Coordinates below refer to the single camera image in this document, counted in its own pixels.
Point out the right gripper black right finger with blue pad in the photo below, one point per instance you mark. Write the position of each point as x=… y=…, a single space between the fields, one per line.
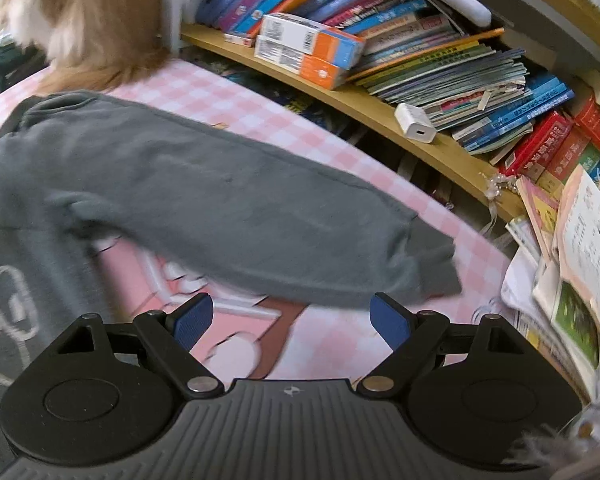
x=414 y=339

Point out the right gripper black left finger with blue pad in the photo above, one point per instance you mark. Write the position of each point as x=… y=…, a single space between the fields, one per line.
x=168 y=339

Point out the grey sweatshirt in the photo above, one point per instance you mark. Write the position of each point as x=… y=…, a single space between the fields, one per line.
x=79 y=165

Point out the pile of clothes background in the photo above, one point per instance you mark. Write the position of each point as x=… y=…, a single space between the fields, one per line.
x=17 y=63

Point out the pink checkered table mat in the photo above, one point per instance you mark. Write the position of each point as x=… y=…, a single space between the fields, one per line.
x=255 y=335

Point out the open picture book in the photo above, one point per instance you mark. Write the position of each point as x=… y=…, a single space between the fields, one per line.
x=569 y=288

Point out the red book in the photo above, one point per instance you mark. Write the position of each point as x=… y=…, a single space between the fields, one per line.
x=532 y=155

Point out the white power adapter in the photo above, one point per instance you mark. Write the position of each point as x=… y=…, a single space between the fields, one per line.
x=414 y=123

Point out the stack of flat magazines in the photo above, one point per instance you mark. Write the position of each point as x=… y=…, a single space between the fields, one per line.
x=454 y=79

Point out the wooden bookshelf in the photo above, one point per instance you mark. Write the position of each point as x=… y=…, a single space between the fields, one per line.
x=570 y=28

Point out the white orange box upper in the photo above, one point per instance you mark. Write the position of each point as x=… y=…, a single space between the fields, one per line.
x=330 y=44

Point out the white orange box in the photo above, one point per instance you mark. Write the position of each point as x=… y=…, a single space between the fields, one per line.
x=308 y=67
x=330 y=44

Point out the white orange box lower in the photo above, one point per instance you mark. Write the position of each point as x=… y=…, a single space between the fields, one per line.
x=308 y=67

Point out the fluffy orange white cat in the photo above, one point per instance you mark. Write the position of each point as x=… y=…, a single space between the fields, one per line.
x=91 y=45

